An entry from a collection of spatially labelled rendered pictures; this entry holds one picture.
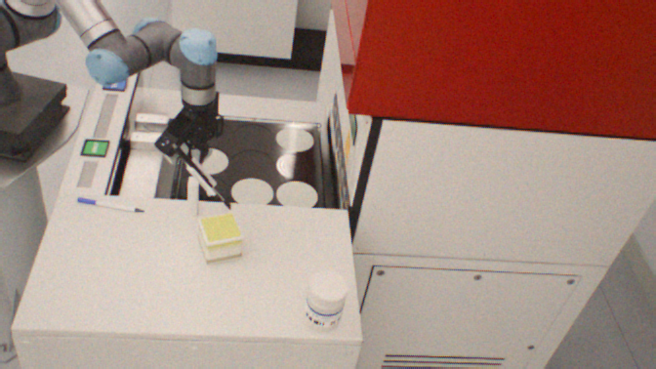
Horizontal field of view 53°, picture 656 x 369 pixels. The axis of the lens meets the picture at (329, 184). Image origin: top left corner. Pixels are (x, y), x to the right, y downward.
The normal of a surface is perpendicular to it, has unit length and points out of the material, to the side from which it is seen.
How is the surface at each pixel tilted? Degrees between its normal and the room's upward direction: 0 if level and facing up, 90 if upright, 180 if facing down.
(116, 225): 0
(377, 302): 90
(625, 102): 90
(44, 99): 2
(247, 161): 0
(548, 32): 90
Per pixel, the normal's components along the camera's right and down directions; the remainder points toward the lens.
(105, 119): 0.15, -0.73
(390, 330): 0.07, 0.68
